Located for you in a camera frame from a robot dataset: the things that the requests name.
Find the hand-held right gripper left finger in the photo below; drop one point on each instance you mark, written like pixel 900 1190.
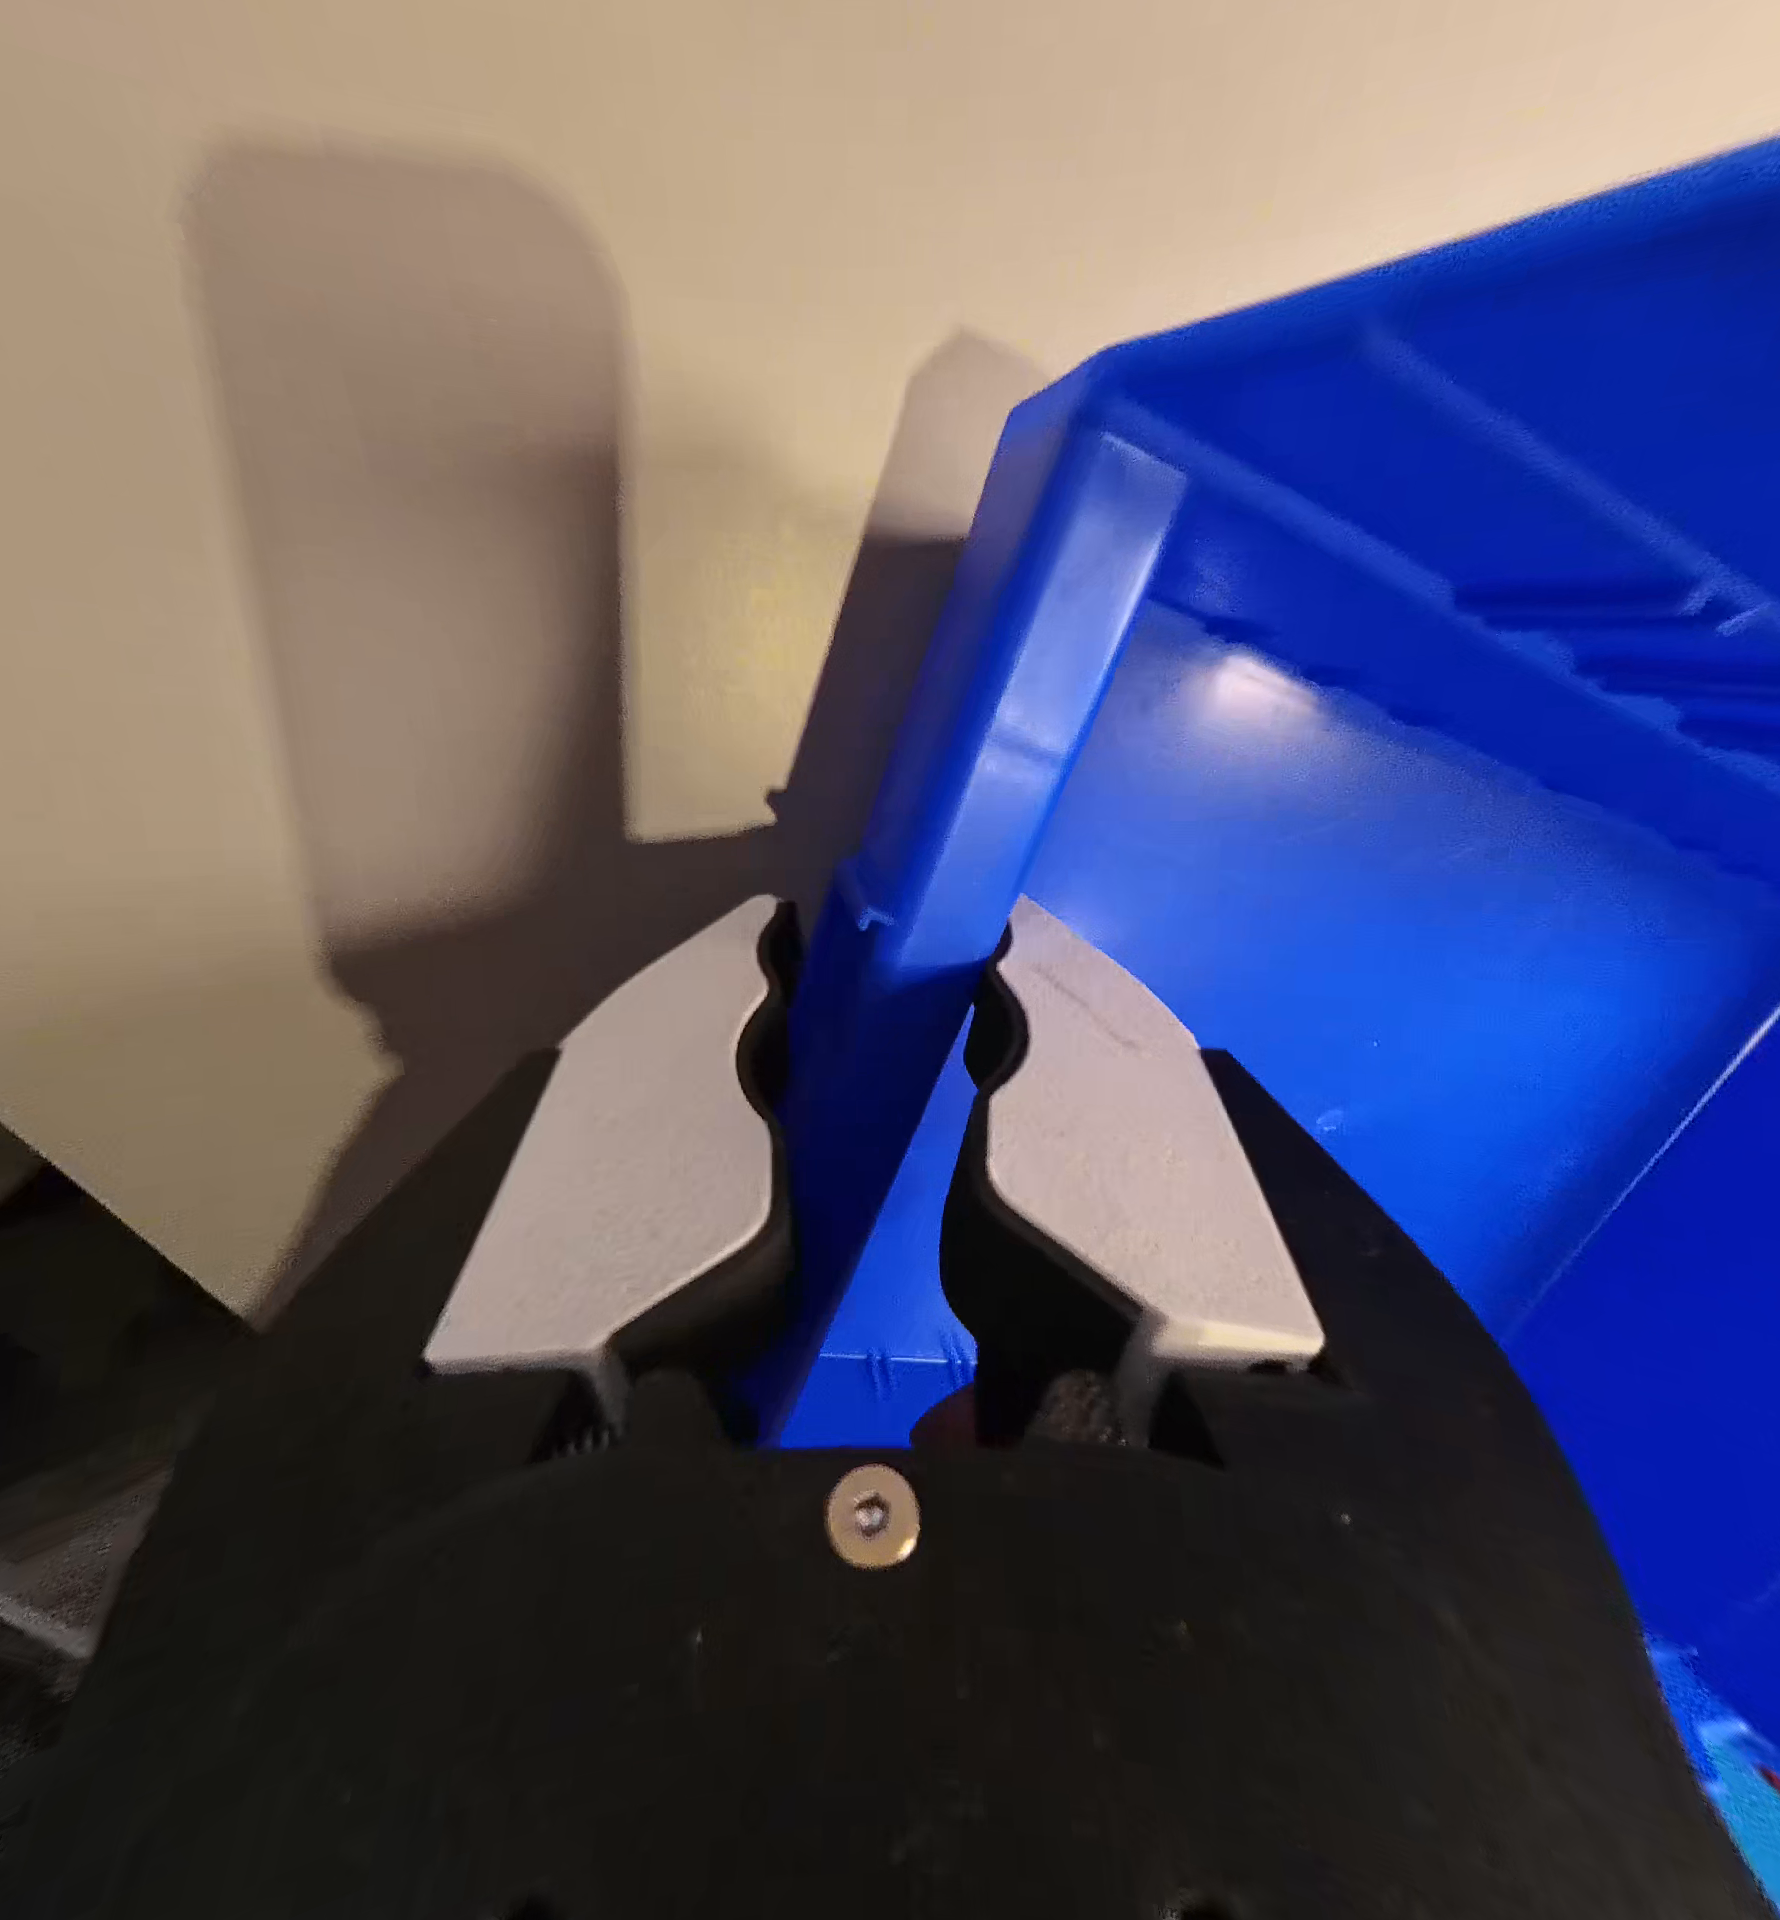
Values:
pixel 634 1185

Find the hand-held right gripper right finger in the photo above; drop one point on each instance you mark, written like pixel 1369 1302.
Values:
pixel 1131 1185

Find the blue storage bin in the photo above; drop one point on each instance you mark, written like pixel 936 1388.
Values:
pixel 1430 901

